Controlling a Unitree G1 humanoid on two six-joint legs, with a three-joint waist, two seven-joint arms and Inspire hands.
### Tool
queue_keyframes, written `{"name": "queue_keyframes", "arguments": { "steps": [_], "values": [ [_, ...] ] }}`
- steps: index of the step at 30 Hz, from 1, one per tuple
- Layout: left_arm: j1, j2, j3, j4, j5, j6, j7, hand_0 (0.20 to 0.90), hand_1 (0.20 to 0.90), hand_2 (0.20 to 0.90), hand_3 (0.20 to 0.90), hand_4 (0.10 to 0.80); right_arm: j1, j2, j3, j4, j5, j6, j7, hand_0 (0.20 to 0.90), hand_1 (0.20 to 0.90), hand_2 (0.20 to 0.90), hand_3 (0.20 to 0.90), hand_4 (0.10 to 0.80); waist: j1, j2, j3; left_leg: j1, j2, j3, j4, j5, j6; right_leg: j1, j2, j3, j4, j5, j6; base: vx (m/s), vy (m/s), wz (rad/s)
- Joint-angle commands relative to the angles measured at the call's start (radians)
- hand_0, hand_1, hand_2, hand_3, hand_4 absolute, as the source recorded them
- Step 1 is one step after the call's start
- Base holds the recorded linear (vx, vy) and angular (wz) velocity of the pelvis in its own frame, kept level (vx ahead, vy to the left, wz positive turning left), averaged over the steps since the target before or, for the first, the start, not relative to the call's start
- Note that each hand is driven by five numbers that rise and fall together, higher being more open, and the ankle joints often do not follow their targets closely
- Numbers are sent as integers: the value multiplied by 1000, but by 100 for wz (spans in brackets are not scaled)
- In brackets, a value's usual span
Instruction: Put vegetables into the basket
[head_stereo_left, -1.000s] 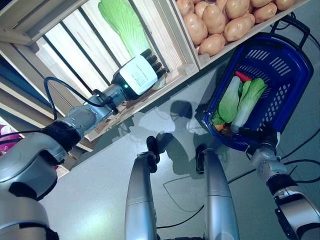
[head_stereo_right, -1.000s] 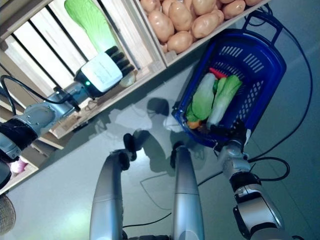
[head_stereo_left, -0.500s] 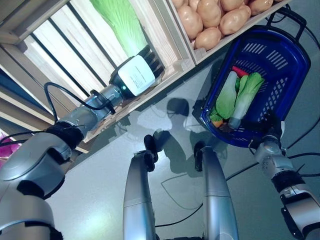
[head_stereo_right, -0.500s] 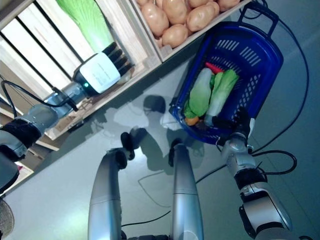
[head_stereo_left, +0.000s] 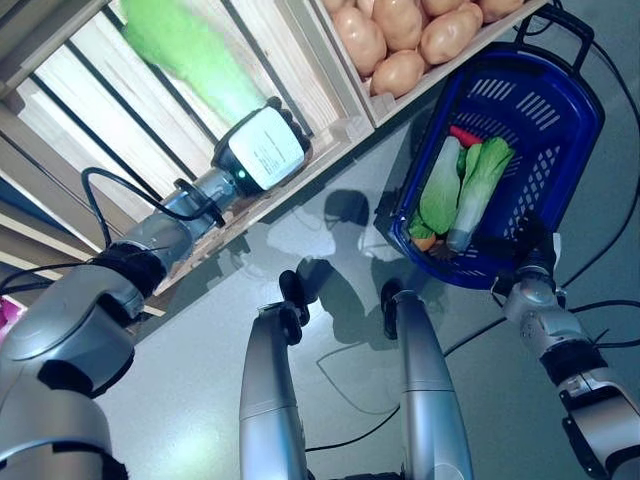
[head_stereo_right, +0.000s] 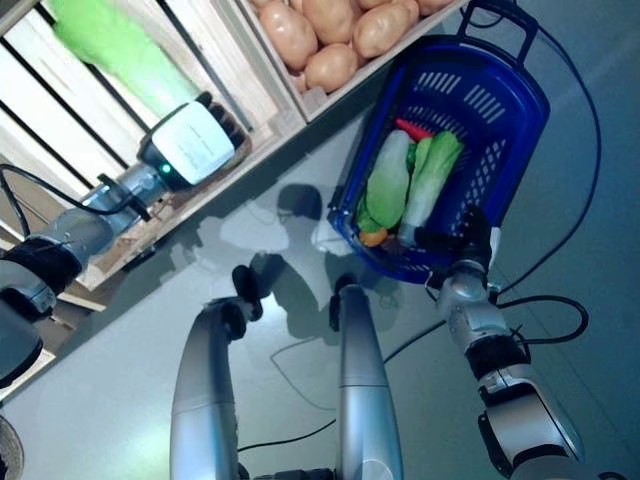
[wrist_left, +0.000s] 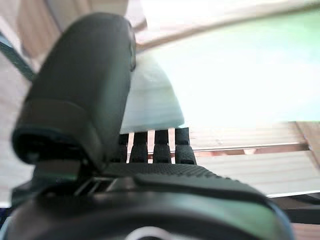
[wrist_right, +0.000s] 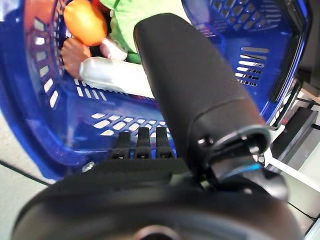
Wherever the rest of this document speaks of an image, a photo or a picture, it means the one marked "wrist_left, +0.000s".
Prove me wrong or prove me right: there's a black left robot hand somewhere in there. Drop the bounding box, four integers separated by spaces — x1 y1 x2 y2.
4 11 296 240

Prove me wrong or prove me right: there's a white green napa cabbage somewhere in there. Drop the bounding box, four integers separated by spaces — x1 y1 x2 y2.
122 9 320 133

